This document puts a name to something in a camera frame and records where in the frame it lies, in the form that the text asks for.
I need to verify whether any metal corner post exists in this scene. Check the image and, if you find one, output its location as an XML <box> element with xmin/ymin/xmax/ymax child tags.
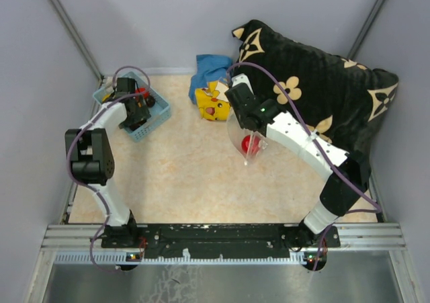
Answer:
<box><xmin>347</xmin><ymin>0</ymin><xmax>387</xmax><ymax>59</ymax></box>
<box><xmin>48</xmin><ymin>0</ymin><xmax>103</xmax><ymax>81</ymax></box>

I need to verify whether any aluminium frame rail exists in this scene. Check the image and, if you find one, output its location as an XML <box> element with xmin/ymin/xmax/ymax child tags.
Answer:
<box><xmin>41</xmin><ymin>222</ymin><xmax>406</xmax><ymax>268</ymax></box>

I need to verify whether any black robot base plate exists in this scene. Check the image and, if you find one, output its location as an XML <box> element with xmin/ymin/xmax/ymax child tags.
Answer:
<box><xmin>100</xmin><ymin>223</ymin><xmax>321</xmax><ymax>259</ymax></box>

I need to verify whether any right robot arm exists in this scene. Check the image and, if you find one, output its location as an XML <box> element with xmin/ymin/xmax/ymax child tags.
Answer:
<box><xmin>226</xmin><ymin>76</ymin><xmax>371</xmax><ymax>247</ymax></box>

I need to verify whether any clear dotted zip top bag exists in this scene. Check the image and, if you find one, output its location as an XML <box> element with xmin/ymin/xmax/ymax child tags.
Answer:
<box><xmin>226</xmin><ymin>110</ymin><xmax>267</xmax><ymax>166</ymax></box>

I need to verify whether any left metal corner post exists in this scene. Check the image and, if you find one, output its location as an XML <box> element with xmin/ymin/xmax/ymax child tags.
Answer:
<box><xmin>48</xmin><ymin>0</ymin><xmax>103</xmax><ymax>81</ymax></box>

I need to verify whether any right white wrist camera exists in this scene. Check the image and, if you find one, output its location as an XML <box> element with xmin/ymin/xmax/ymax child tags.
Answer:
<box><xmin>232</xmin><ymin>74</ymin><xmax>254</xmax><ymax>93</ymax></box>

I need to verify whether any red toy apple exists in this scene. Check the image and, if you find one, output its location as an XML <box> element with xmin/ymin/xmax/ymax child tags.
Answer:
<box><xmin>241</xmin><ymin>135</ymin><xmax>261</xmax><ymax>156</ymax></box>

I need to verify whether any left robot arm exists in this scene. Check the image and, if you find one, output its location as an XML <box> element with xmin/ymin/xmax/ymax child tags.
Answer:
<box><xmin>64</xmin><ymin>77</ymin><xmax>151</xmax><ymax>248</ymax></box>

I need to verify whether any black floral pillow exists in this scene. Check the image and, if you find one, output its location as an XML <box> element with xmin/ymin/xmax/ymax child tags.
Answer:
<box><xmin>230</xmin><ymin>19</ymin><xmax>400</xmax><ymax>156</ymax></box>

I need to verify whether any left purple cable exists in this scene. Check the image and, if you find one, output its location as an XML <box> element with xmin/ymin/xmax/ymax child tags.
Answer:
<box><xmin>66</xmin><ymin>64</ymin><xmax>152</xmax><ymax>273</ymax></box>

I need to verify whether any yellow green toy citrus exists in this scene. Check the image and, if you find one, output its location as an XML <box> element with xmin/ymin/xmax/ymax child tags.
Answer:
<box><xmin>101</xmin><ymin>95</ymin><xmax>110</xmax><ymax>103</ymax></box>

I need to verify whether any blue yellow pikachu cloth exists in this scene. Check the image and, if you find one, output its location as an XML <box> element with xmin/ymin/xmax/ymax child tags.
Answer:
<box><xmin>188</xmin><ymin>54</ymin><xmax>232</xmax><ymax>122</ymax></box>

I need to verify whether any blue plastic basket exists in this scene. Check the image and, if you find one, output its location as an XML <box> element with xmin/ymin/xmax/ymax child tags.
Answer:
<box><xmin>93</xmin><ymin>71</ymin><xmax>171</xmax><ymax>142</ymax></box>

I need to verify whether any dark purple toy fruit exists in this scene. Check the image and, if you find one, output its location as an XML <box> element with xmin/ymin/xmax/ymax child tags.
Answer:
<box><xmin>145</xmin><ymin>95</ymin><xmax>156</xmax><ymax>107</ymax></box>

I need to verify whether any right metal corner post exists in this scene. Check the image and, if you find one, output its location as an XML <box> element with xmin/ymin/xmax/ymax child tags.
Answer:
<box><xmin>347</xmin><ymin>0</ymin><xmax>387</xmax><ymax>59</ymax></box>

